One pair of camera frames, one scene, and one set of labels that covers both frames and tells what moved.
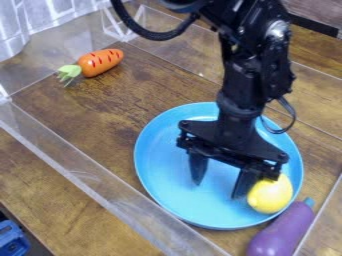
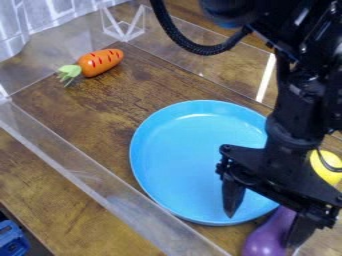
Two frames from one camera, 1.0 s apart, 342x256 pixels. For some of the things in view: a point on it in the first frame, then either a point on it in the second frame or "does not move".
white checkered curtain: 27,16 does not move
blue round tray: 205,204 does not move
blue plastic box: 14,243 does not move
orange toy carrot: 94,64 does not move
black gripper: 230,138 → 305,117
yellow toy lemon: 269,195 → 329,175
